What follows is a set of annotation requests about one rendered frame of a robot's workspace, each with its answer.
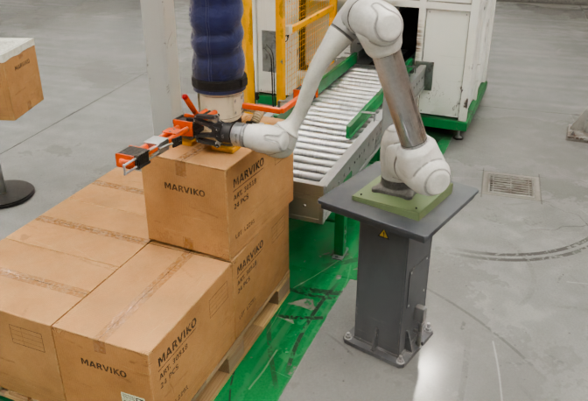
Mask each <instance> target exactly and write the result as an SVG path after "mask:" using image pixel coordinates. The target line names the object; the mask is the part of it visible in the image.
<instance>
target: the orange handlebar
mask: <svg viewBox="0 0 588 401"><path fill-rule="evenodd" d="M297 99H298V96H296V97H295V98H293V99H292V100H290V101H289V102H287V103H286V104H284V106H283V107H281V108H277V107H270V106H264V105H258V104H252V103H246V102H244V103H243V104H242V108H243V109H252V110H259V111H264V112H270V113H277V114H281V113H285V112H286V111H287V110H289V109H290V108H292V107H293V106H295V105H296V102H297ZM208 114H209V115H215V114H218V112H217V110H213V111H211V112H209V113H208ZM189 130H190V129H189V127H187V126H186V127H185V128H183V129H180V126H179V125H176V126H174V127H172V128H170V127H169V128H167V129H166V130H163V131H162V132H163V133H162V134H161V135H159V137H168V138H169V143H171V142H172V139H173V138H175V137H178V136H182V137H183V135H184V134H186V133H187V132H188V131H189ZM153 146H155V145H153ZM153 146H152V147H153ZM140 147H144V148H149V146H148V145H147V144H143V145H141V146H140ZM152 147H151V148H152ZM149 149H150V148H149ZM149 149H148V150H149ZM157 150H158V148H155V149H154V150H152V151H150V152H149V156H150V155H151V154H152V153H154V152H156V151H157ZM129 161H130V160H126V159H123V158H120V159H119V164H120V165H123V164H126V163H127V162H129Z"/></svg>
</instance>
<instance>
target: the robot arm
mask: <svg viewBox="0 0 588 401"><path fill-rule="evenodd" d="M356 38H358V40H359V41H360V43H361V45H362V46H363V48H364V50H365V52H366V54H367V55H368V56H369V57H371V58H373V61H374V66H375V69H376V72H377V74H378V77H379V80H380V83H381V87H382V90H383V93H384V95H385V98H386V101H387V104H388V108H389V111H390V114H391V116H392V119H393V123H394V124H392V125H390V126H389V127H388V128H387V129H386V130H385V132H384V134H383V136H382V139H381V155H380V158H381V181H380V182H379V183H378V184H377V185H376V186H373V187H372V192H373V193H384V194H387V195H392V196H395V197H399V198H403V199H405V200H407V201H410V200H412V199H413V196H414V195H415V194H416V193H420V194H422V195H427V196H433V195H436V194H439V193H442V192H443V191H444V190H445V189H446V188H447V187H448V186H449V185H450V183H451V177H452V176H451V170H450V167H449V165H448V164H447V163H446V162H445V158H444V156H443V155H442V153H441V151H440V150H439V148H438V144H437V142H436V140H435V139H434V138H433V137H430V136H428V135H426V132H425V128H424V124H423V121H422V117H421V115H420V112H419V108H418V106H417V100H416V97H415V95H414V91H413V88H412V86H411V83H410V78H409V75H408V71H407V68H406V66H405V62H404V59H403V55H402V51H401V47H402V43H403V18H402V16H401V14H400V12H399V11H398V10H397V8H396V7H394V6H393V5H392V4H389V3H387V2H385V1H383V0H347V1H346V2H345V4H344V5H343V6H342V8H341V9H340V10H339V12H338V13H337V15H336V17H335V19H334V20H333V22H332V23H331V25H330V26H329V29H328V31H327V33H326V35H325V37H324V39H323V41H322V43H321V44H320V46H319V48H318V50H317V51H316V53H315V55H314V57H313V59H312V61H311V64H310V65H309V67H308V70H307V72H306V75H305V78H304V82H303V84H302V87H301V89H300V92H299V95H298V98H297V102H296V105H295V107H294V109H293V110H292V112H291V113H290V115H289V116H288V117H287V118H286V119H285V120H284V121H282V122H277V123H276V124H274V125H269V124H264V123H254V124H251V123H238V122H237V123H224V122H223V121H221V120H220V118H219V116H220V114H215V115H209V114H200V113H198V114H196V115H195V116H194V117H187V118H183V117H181V118H179V119H178V120H182V121H187V122H193V123H198V124H201V125H203V126H206V127H208V128H209V129H211V130H212V132H201V133H199V134H197V135H196V136H193V138H196V142H197V143H202V144H209V145H212V146H214V147H216V148H219V147H220V146H221V142H225V143H230V144H232V145H234V146H240V147H244V148H249V149H251V150H252V151H256V152H260V153H265V154H267V155H268V156H270V157H272V158H287V157H289V156H290V155H291V154H292V153H293V152H294V150H295V146H296V142H297V140H298V129H299V127H300V125H301V124H302V122H303V121H304V119H305V116H306V114H307V112H308V110H309V108H310V106H311V104H312V100H313V98H314V96H315V94H316V91H317V89H318V87H319V83H320V82H321V79H322V77H323V75H324V73H325V71H326V69H327V68H328V67H329V65H330V64H331V63H332V62H333V61H334V59H335V58H336V57H337V56H338V55H340V54H341V53H342V52H343V51H344V50H345V49H346V48H347V47H348V46H349V45H351V44H352V43H353V41H354V40H355V39H356ZM203 119H209V120H214V121H217V123H211V122H208V121H206V120H203ZM203 137H214V138H215V139H216V140H217V141H214V140H211V139H206V138H203Z"/></svg>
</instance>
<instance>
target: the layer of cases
mask: <svg viewBox="0 0 588 401"><path fill-rule="evenodd" d="M288 270H289V204H288V205H287V206H286V207H285V208H284V209H283V210H282V211H281V212H280V213H279V214H278V215H277V216H276V217H275V218H274V219H273V220H272V221H270V222H269V223H268V224H267V225H266V226H265V227H264V228H263V229H262V230H261V231H260V232H259V233H258V234H257V235H256V236H255V237H254V238H253V239H252V240H250V241H249V242H248V243H247V244H246V245H245V246H244V247H243V248H242V249H241V250H240V251H239V252H238V253H237V254H236V255H235V256H234V257H233V258H232V259H230V260H227V259H224V258H220V257H214V256H211V255H208V254H204V253H200V252H198V251H194V250H188V249H184V248H181V247H178V246H174V245H170V244H168V243H161V242H158V241H155V240H151V239H149V235H148V226H147V218H146V210H145V201H144V186H143V177H142V172H139V171H135V170H133V171H132V172H130V173H128V174H126V176H124V175H123V168H121V167H116V168H115V169H113V170H112V171H110V172H108V173H106V174H105V175H103V176H101V177H100V178H99V179H97V180H96V181H94V182H92V183H91V184H89V185H88V186H86V187H84V188H82V189H81V190H80V191H79V192H77V193H75V194H73V195H72V196H70V197H69V198H67V199H65V200H63V201H62V202H61V203H59V204H58V205H56V206H55V207H53V208H51V209H49V210H48V211H46V212H45V213H43V214H42V215H40V216H39V217H37V218H36V219H34V220H32V221H31V222H29V223H27V224H26V225H24V226H23V227H22V228H20V229H18V230H16V231H15V232H13V233H12V234H10V235H9V236H6V237H5V239H3V240H1V241H0V387H2V388H5V389H7V390H11V391H14V392H16V393H19V394H22V395H24V396H27V397H31V398H34V399H36V400H38V401H191V400H192V398H193V397H194V395H195V394H196V393H197V391H198V390H199V389H200V387H201V386H202V384H203V383H204V382H205V381H206V380H207V378H208V377H209V376H210V374H211V373H212V372H213V370H214V369H215V367H216V366H217V365H218V363H219V362H220V361H221V359H222V358H223V356H224V355H225V354H226V353H227V352H228V350H229V349H230V348H231V346H232V345H233V344H234V342H235V340H236V339H237V338H238V337H239V335H240V334H241V333H242V331H243V330H244V328H245V327H246V326H247V325H248V324H249V322H250V321H251V320H252V318H253V317H254V316H255V314H256V313H257V311H258V310H259V309H260V307H261V306H262V305H263V303H264V302H265V300H266V299H267V298H268V297H269V295H270V294H271V293H272V292H273V290H274V289H275V288H276V286H277V285H278V283H279V282H280V281H281V279H282V278H283V277H284V275H285V274H286V272H287V271H288Z"/></svg>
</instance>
